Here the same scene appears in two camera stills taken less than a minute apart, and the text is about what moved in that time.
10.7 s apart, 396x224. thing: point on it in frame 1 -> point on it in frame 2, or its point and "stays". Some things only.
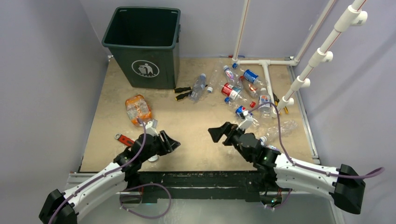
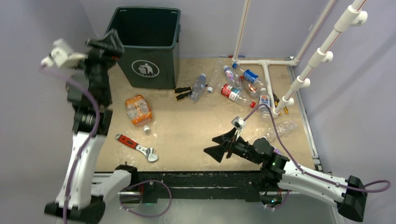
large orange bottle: x=137 y=107 stays
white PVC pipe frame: x=353 y=16 stays
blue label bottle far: x=249 y=76 stays
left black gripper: x=167 y=145 -> x=111 y=45
